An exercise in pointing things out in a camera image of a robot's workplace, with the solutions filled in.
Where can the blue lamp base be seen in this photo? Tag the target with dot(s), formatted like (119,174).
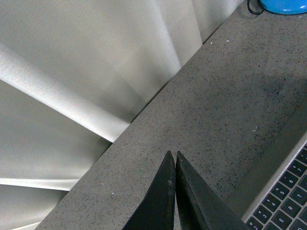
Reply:
(285,7)

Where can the grey laptop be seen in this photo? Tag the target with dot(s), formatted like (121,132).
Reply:
(282,204)

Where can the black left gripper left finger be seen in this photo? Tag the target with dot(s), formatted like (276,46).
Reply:
(156,211)

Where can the white pleated curtain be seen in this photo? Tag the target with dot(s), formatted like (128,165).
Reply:
(73,76)

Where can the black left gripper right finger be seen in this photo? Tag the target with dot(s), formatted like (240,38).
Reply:
(199,207)

